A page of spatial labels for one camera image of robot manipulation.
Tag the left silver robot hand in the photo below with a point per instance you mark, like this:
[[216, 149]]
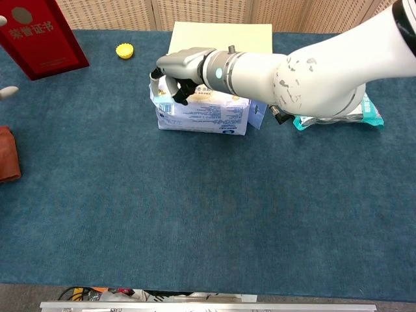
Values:
[[9, 92]]

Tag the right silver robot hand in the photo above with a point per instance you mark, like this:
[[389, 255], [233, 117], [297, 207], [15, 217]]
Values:
[[182, 63]]

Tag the white blue tissue pack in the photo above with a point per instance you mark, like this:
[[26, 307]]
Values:
[[201, 117]]

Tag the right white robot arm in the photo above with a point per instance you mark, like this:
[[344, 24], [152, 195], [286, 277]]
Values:
[[308, 74]]

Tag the orange cloth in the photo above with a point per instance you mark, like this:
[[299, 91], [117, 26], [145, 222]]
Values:
[[8, 156]]

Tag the pale yellow spiral notebook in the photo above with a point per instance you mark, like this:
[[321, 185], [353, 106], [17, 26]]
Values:
[[227, 35]]

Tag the yellow bottle cap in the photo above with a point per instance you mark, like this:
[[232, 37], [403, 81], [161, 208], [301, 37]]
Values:
[[125, 51]]

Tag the red certificate box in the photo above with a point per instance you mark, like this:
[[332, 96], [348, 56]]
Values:
[[39, 42]]

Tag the beige perforated folding screen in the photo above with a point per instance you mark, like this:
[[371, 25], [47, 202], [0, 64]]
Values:
[[113, 13]]

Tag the teal felt table cover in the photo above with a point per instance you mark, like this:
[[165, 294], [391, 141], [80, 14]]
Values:
[[195, 201]]

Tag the teal snack package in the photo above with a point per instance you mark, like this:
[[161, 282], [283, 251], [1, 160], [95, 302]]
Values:
[[370, 114]]

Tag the aluminium profile rail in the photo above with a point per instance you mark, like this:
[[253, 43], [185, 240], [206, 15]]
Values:
[[208, 307]]

